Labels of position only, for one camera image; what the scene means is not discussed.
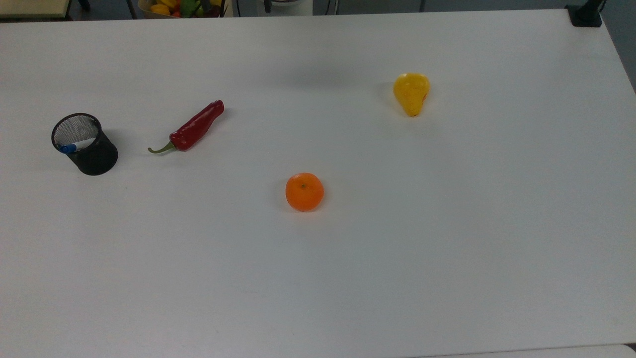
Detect black mesh pen cup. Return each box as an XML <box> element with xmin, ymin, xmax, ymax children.
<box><xmin>51</xmin><ymin>113</ymin><xmax>119</xmax><ymax>176</ymax></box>

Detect white marker pen blue cap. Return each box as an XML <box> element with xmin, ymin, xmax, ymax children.
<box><xmin>60</xmin><ymin>139</ymin><xmax>97</xmax><ymax>154</ymax></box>

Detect beige side table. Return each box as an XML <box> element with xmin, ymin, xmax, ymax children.
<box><xmin>0</xmin><ymin>0</ymin><xmax>73</xmax><ymax>20</ymax></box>

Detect basket of toy vegetables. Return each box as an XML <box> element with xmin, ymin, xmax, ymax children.
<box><xmin>138</xmin><ymin>0</ymin><xmax>233</xmax><ymax>19</ymax></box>

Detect orange mandarin fruit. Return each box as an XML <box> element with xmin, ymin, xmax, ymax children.
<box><xmin>285</xmin><ymin>173</ymin><xmax>325</xmax><ymax>212</ymax></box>

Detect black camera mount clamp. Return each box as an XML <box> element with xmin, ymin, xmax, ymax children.
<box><xmin>565</xmin><ymin>0</ymin><xmax>608</xmax><ymax>28</ymax></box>

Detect red chili pepper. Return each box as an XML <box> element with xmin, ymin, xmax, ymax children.
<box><xmin>148</xmin><ymin>100</ymin><xmax>225</xmax><ymax>155</ymax></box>

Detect yellow pear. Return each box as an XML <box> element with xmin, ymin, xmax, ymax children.
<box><xmin>393</xmin><ymin>73</ymin><xmax>431</xmax><ymax>118</ymax></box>

